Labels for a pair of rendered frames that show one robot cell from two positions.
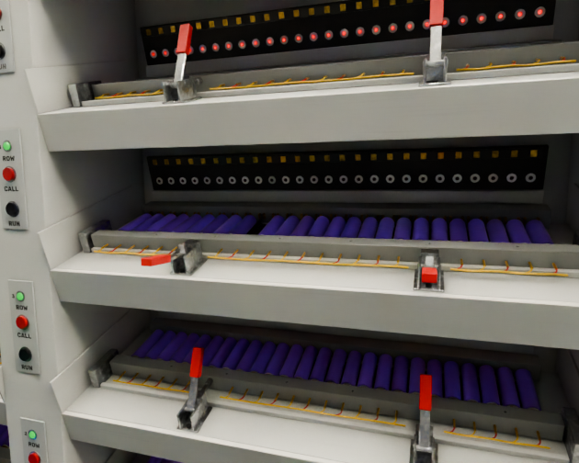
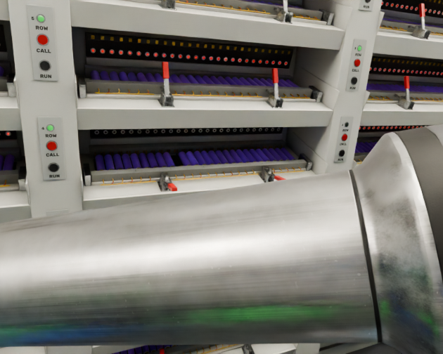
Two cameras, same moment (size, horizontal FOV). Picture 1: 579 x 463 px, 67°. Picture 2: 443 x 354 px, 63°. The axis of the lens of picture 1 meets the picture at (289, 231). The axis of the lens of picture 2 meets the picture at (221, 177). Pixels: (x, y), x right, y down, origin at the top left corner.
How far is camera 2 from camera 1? 0.59 m
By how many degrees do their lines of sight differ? 42
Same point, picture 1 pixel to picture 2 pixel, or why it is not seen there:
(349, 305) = not seen: hidden behind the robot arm
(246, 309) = not seen: hidden behind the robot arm
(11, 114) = (53, 107)
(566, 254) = (302, 163)
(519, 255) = (290, 165)
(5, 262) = (43, 201)
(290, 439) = not seen: hidden behind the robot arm
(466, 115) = (286, 119)
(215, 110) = (193, 113)
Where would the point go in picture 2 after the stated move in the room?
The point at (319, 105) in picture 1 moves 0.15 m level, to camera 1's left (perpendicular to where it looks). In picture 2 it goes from (238, 113) to (183, 116)
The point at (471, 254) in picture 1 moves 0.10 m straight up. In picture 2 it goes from (276, 166) to (280, 128)
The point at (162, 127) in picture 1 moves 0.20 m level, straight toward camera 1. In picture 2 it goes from (162, 119) to (243, 134)
